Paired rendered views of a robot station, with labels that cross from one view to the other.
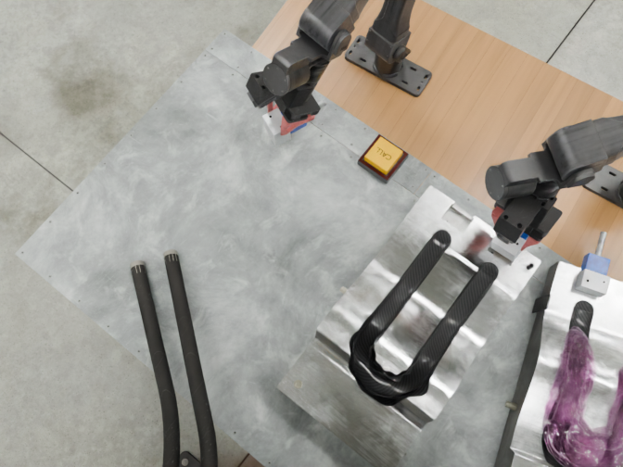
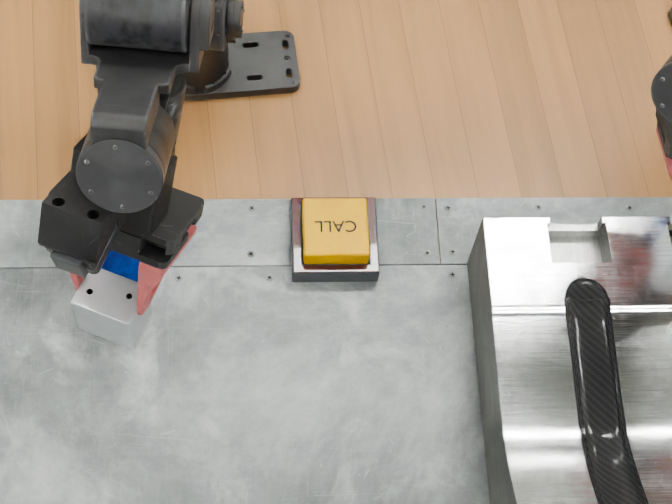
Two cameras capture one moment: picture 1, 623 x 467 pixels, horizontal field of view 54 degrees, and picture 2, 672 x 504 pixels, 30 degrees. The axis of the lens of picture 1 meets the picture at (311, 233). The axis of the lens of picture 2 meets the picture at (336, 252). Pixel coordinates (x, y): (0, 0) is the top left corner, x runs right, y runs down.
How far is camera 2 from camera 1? 0.39 m
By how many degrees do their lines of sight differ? 21
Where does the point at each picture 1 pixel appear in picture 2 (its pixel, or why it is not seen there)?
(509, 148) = (525, 76)
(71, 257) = not seen: outside the picture
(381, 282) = (556, 460)
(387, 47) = not seen: hidden behind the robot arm
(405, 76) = (247, 66)
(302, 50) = (134, 80)
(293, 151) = (148, 345)
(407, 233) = (520, 335)
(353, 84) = not seen: hidden behind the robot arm
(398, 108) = (281, 132)
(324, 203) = (294, 401)
